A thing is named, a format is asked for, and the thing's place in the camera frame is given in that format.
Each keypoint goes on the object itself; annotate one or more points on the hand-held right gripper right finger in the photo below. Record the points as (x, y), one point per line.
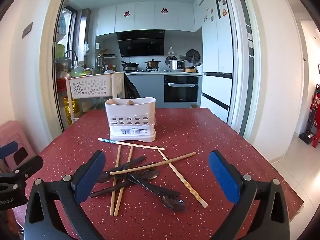
(223, 177)

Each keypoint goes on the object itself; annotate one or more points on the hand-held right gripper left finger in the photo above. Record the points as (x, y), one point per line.
(90, 177)

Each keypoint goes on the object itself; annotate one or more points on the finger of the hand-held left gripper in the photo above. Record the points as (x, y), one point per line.
(26, 166)
(7, 150)

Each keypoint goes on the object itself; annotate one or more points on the wooden chopstick blue patterned end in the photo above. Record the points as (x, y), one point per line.
(185, 181)
(130, 143)

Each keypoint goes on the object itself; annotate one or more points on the dark translucent plastic spoon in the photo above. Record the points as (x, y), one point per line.
(135, 162)
(175, 203)

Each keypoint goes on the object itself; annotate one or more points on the black chopstick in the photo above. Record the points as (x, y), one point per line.
(172, 192)

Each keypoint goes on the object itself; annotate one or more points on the metal spoon compartment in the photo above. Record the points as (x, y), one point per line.
(150, 174)

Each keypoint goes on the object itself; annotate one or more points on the white plastic utensil holder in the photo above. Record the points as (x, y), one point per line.
(130, 115)

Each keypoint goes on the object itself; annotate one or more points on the pink plastic stool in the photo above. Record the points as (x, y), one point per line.
(12, 132)

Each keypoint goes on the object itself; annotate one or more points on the gold foil bag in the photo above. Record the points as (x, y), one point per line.
(71, 110)

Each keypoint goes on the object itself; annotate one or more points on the cardboard box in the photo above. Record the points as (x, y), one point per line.
(194, 106)

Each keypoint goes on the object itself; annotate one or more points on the red plastic basket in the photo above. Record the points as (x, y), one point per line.
(61, 85)

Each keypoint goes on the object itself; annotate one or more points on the white floral storage cart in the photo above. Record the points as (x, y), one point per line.
(90, 87)

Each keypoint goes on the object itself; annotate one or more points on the black plastic bag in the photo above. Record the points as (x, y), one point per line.
(131, 90)

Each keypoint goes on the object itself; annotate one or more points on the black built-in oven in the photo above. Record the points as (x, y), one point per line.
(181, 90)

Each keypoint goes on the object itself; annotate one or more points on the steel pot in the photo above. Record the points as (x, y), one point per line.
(62, 62)

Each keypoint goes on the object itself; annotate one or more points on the grey kitchen base cabinet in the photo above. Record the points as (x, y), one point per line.
(150, 87)

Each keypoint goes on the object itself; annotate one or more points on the light wooden tray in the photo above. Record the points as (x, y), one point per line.
(191, 69)

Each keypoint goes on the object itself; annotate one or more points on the red black upright object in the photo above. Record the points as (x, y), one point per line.
(315, 110)

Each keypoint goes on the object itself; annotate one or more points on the dark kitchen faucet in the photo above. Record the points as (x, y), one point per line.
(75, 53)

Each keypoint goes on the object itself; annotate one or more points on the black wok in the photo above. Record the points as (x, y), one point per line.
(130, 66)

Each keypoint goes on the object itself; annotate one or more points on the white spice rack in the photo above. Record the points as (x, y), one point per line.
(110, 58)

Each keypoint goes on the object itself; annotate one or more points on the silver rice cooker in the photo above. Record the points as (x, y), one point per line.
(177, 65)

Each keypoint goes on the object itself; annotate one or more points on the white refrigerator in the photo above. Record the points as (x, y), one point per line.
(216, 55)

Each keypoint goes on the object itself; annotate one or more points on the clear hanging plastic bag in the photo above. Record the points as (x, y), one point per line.
(86, 47)

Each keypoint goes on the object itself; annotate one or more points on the black range hood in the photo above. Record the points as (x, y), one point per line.
(141, 45)

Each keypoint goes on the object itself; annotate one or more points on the orange round fridge magnet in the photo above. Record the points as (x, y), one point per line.
(224, 12)

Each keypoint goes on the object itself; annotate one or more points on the white upper kitchen cabinets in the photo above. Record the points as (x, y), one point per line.
(145, 20)

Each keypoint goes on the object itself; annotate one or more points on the red paper cabinet decal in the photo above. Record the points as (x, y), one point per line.
(126, 13)
(164, 10)

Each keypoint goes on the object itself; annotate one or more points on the black strip fridge magnet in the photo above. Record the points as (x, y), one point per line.
(218, 8)

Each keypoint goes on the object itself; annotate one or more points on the grey wall plate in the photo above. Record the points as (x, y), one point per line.
(27, 30)

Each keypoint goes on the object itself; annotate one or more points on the black round wall rack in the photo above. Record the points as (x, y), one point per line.
(193, 55)

